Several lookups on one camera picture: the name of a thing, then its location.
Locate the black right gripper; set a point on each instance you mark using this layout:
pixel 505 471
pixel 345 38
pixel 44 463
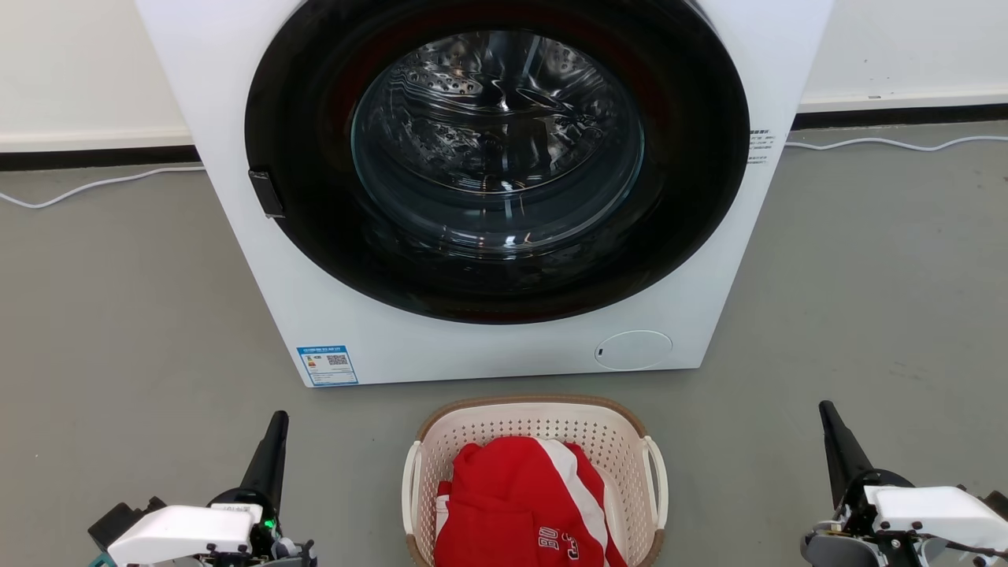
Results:
pixel 858 504

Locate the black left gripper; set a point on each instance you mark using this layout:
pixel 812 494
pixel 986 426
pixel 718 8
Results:
pixel 266 526

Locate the cream plastic laundry basket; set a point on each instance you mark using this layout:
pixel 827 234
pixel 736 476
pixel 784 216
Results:
pixel 520 417

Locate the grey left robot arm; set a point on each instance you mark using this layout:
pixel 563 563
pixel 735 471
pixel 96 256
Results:
pixel 287 555

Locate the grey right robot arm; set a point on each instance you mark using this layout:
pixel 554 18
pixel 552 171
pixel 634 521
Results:
pixel 835 551

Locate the blue energy label sticker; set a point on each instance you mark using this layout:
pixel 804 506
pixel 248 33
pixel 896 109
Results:
pixel 327 365

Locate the black right wrist block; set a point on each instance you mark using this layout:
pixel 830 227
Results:
pixel 997 504

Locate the black wrist block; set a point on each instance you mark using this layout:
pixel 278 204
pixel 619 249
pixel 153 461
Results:
pixel 114 521
pixel 997 504

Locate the black left wrist block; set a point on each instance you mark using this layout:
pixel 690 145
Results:
pixel 114 521

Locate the white front-load washing machine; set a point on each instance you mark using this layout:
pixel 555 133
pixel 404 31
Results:
pixel 472 354

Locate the round white filter cover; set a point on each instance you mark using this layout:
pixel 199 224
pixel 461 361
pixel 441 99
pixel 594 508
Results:
pixel 634 350

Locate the red and white garment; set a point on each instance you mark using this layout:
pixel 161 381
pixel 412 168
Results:
pixel 504 508

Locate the black round washer door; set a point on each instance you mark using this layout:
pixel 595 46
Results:
pixel 693 197

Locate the small white text sticker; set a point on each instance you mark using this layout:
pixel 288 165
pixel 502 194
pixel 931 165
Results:
pixel 761 146

